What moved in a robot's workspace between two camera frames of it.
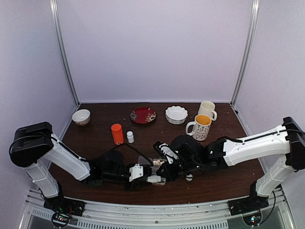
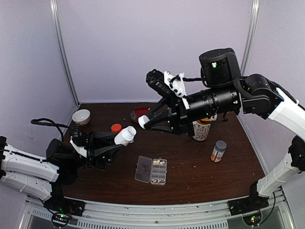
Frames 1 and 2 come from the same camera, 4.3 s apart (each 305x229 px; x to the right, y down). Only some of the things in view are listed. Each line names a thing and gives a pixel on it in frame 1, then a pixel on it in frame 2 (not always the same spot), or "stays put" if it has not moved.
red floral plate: [143, 115] stays put
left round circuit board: [60, 219] stays put
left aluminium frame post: [55, 13] stays put
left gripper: [136, 183] → [95, 156]
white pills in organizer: [157, 162] stays put
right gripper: [169, 175] → [178, 118]
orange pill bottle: [116, 130] stays put
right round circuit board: [252, 220] stays put
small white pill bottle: [156, 179] → [125, 136]
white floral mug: [201, 127] stays put
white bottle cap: [189, 177] → [142, 120]
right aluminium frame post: [254, 22] stays put
